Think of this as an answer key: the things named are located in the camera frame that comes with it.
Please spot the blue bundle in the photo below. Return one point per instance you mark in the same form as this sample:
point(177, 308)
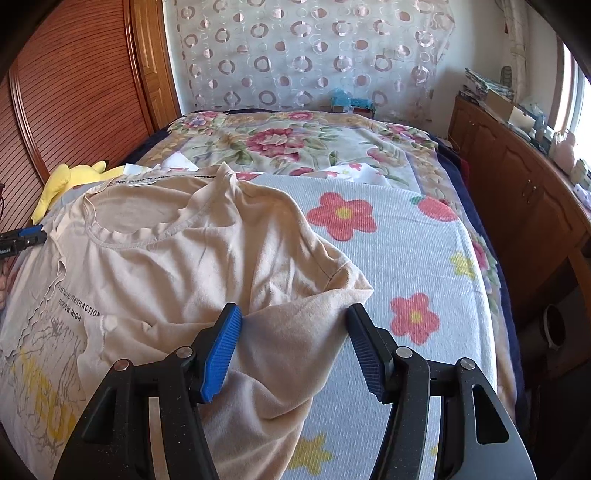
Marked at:
point(351, 101)

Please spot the yellow plush toy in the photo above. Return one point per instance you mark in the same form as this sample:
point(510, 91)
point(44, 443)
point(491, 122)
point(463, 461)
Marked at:
point(69, 180)

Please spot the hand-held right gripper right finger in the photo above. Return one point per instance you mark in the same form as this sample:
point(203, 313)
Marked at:
point(369, 355)

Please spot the beige printed t-shirt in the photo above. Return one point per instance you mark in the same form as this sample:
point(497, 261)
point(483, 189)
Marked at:
point(207, 258)

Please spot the wooden slatted wardrobe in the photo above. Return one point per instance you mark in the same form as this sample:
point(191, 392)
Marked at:
point(78, 92)

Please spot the light blue flower blanket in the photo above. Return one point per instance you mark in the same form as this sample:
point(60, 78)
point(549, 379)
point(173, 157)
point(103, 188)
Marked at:
point(406, 277)

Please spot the cardboard box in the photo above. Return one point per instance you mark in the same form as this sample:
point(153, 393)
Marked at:
point(508, 110)

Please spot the sheer circle-pattern curtain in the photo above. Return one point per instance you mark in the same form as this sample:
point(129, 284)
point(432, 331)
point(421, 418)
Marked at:
point(314, 50)

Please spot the stack of folded cloth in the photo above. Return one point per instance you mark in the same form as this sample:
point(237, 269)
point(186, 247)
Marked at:
point(485, 83)

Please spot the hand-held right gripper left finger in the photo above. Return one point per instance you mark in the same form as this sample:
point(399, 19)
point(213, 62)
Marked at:
point(221, 350)

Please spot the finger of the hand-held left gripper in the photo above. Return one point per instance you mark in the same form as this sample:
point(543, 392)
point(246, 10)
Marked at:
point(36, 239)
point(31, 230)

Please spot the floral quilt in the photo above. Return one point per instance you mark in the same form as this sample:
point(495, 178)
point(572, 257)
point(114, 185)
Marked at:
point(286, 134)

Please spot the window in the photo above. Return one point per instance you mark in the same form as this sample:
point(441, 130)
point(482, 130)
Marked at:
point(577, 101)

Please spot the wooden sideboard cabinet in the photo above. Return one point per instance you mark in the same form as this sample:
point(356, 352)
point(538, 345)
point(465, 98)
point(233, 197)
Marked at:
point(517, 184)

